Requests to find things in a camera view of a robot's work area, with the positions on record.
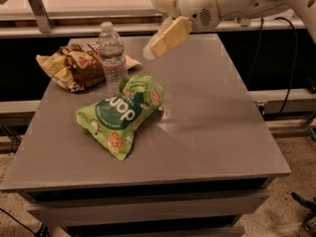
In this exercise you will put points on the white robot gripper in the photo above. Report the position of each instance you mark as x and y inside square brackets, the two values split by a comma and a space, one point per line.
[197, 6]

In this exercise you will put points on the clear plastic water bottle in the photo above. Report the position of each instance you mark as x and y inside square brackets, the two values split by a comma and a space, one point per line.
[112, 55]

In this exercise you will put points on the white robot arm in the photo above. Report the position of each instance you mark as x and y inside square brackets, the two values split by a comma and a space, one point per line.
[252, 9]

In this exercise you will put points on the brown yellow chip bag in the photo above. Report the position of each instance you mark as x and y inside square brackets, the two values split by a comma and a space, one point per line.
[76, 67]

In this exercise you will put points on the green snack bag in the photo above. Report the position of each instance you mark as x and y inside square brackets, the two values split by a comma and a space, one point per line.
[114, 121]

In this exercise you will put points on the grey drawer cabinet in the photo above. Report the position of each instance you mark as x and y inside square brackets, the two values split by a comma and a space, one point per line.
[208, 153]

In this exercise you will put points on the metal rail frame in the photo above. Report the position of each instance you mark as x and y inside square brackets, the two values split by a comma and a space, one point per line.
[83, 18]

